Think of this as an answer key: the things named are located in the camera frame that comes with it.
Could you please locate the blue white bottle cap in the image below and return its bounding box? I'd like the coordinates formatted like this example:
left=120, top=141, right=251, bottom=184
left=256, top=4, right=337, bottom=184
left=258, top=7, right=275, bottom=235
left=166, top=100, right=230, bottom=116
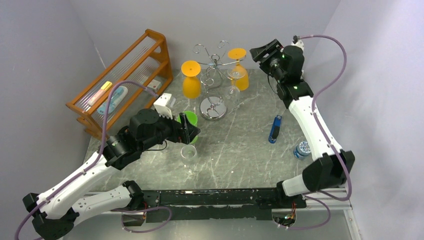
left=293, top=141, right=311, bottom=160

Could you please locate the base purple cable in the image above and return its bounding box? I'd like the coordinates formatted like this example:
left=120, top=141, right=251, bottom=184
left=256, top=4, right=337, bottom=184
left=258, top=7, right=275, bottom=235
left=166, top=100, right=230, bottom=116
left=112, top=206, right=173, bottom=234

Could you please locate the yellow pink highlighter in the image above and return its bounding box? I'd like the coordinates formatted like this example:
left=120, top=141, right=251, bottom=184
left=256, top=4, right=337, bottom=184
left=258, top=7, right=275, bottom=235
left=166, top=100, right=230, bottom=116
left=87, top=81, right=113, bottom=107

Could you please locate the small white red box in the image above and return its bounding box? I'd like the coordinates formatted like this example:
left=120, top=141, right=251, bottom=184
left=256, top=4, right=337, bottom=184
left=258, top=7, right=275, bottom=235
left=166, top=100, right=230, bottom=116
left=147, top=79, right=162, bottom=93

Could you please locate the orange goblet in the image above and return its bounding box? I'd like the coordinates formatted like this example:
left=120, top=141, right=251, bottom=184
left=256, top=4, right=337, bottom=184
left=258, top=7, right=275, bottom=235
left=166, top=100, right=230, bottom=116
left=181, top=60, right=202, bottom=99
left=227, top=48, right=249, bottom=91

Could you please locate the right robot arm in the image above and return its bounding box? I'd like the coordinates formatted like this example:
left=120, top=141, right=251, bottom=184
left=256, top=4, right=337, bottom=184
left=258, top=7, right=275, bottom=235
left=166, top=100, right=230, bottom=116
left=249, top=39, right=355, bottom=208

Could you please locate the clear wine glass front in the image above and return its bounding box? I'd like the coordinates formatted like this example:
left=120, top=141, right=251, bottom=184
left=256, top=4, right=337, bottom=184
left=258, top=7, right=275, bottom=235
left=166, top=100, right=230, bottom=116
left=180, top=144, right=198, bottom=175

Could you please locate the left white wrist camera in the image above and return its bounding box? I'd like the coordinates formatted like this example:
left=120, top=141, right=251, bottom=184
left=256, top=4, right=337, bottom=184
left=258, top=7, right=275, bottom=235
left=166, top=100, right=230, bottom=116
left=153, top=93, right=176, bottom=120

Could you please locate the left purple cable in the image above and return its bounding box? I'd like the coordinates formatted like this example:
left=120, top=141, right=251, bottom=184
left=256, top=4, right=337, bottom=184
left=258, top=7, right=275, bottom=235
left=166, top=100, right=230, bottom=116
left=13, top=80, right=160, bottom=240

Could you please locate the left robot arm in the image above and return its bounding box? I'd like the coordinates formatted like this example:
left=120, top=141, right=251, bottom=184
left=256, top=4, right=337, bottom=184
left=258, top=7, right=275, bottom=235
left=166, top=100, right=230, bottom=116
left=23, top=108, right=200, bottom=240

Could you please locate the black base frame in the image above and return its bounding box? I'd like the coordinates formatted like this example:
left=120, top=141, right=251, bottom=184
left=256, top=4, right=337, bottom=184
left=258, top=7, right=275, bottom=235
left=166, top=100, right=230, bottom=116
left=109, top=187, right=329, bottom=227

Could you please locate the orange wooden shelf rack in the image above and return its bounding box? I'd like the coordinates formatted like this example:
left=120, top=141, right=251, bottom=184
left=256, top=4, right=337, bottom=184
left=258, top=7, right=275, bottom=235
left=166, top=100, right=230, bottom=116
left=66, top=29, right=173, bottom=139

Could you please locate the clear wine glass handled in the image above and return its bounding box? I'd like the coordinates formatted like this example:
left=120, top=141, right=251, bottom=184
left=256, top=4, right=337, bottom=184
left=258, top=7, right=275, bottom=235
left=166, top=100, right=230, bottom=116
left=223, top=66, right=246, bottom=109

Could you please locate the silver wire glass rack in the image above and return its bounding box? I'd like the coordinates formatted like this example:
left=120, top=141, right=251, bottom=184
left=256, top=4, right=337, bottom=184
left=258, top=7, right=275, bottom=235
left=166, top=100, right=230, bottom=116
left=192, top=43, right=240, bottom=121

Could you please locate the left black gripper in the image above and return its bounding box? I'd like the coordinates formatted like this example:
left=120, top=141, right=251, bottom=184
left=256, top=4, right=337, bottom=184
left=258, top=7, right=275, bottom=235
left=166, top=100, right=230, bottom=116
left=140, top=108, right=201, bottom=153

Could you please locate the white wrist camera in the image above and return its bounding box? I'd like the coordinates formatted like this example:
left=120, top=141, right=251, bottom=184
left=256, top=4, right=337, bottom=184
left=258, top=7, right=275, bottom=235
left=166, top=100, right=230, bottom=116
left=291, top=35, right=305, bottom=51
left=153, top=93, right=176, bottom=120

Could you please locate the green plastic goblet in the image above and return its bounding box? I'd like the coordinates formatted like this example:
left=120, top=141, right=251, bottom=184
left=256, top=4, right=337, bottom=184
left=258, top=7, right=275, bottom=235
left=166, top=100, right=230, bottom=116
left=176, top=111, right=198, bottom=145

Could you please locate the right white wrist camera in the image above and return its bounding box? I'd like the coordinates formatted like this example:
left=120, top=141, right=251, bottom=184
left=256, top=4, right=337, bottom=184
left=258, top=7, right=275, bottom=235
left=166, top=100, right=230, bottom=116
left=291, top=35, right=305, bottom=51

